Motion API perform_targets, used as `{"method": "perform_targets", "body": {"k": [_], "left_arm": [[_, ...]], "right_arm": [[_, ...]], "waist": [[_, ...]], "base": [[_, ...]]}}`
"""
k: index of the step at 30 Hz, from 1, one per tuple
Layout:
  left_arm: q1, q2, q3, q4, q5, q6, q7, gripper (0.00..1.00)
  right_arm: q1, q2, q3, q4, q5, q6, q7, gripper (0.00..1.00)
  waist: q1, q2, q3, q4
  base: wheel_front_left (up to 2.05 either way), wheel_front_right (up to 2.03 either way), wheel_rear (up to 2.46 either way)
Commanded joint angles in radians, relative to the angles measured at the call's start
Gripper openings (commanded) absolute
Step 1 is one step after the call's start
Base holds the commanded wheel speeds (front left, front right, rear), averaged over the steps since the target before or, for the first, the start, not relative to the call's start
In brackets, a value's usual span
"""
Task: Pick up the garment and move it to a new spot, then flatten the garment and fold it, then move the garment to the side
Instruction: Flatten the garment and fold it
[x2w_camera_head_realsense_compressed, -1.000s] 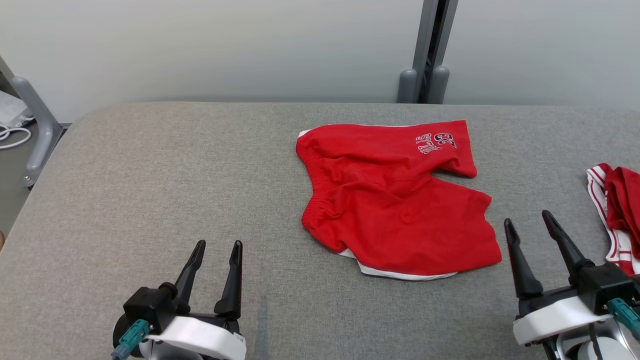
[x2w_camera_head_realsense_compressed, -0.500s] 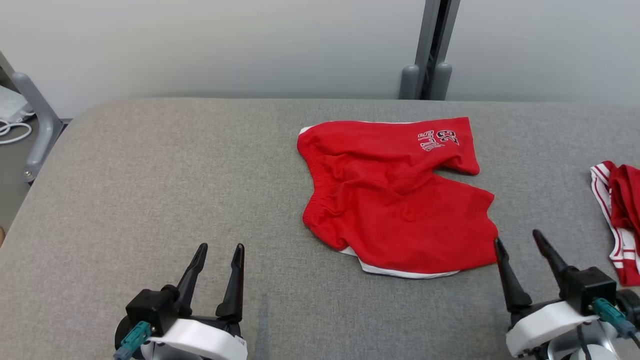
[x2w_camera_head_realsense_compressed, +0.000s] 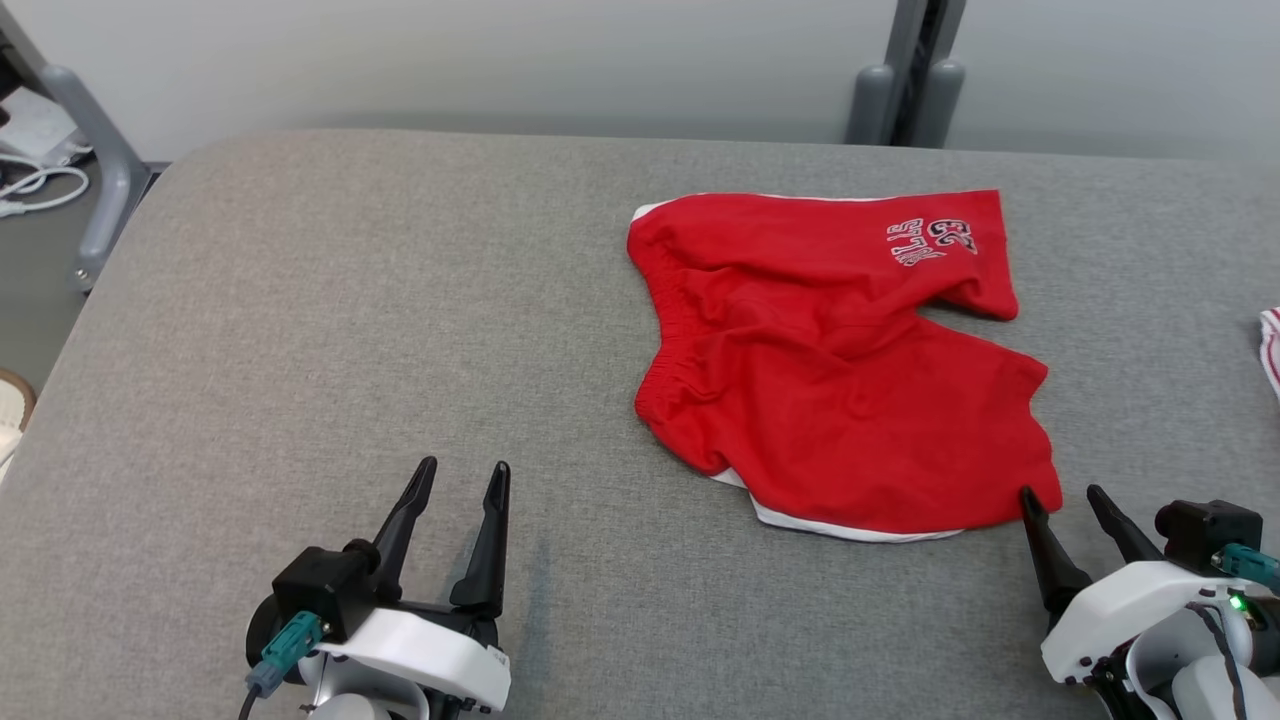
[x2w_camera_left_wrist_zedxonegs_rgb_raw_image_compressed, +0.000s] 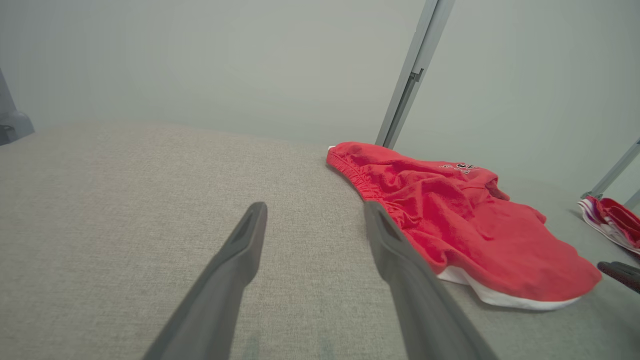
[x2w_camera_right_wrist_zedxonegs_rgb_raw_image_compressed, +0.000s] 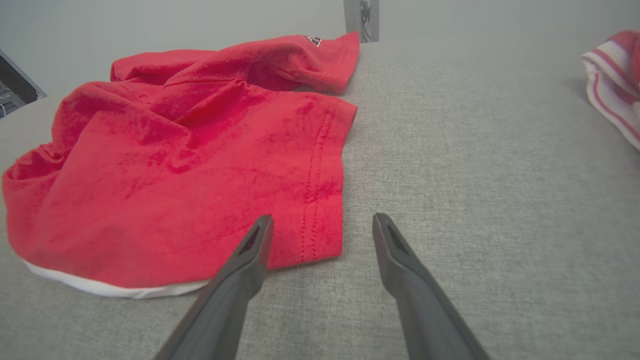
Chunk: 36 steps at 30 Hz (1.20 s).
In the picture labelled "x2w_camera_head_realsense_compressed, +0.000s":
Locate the grey cylinder post foot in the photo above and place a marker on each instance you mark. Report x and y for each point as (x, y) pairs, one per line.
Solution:
(872, 105)
(940, 105)

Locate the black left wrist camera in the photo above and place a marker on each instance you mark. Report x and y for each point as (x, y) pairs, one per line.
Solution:
(320, 590)

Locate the red Bulls jersey white sleeves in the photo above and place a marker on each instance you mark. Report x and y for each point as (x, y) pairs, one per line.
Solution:
(1272, 350)

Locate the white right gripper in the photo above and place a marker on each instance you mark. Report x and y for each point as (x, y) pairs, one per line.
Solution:
(1130, 610)

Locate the grey metal frame leg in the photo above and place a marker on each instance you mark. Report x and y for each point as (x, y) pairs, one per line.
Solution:
(100, 170)

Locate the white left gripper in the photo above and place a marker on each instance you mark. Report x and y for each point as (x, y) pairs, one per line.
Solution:
(430, 660)

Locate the grey partition post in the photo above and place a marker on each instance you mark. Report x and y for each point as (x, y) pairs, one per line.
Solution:
(925, 40)

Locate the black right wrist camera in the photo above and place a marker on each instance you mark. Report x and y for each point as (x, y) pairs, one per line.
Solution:
(1205, 530)

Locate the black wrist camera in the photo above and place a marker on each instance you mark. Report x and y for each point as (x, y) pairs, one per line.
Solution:
(1205, 530)
(320, 590)

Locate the red shorts white trim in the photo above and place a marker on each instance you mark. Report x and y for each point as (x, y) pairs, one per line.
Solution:
(830, 400)

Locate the beige basket brown rim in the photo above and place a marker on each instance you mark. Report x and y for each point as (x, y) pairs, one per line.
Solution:
(12, 400)

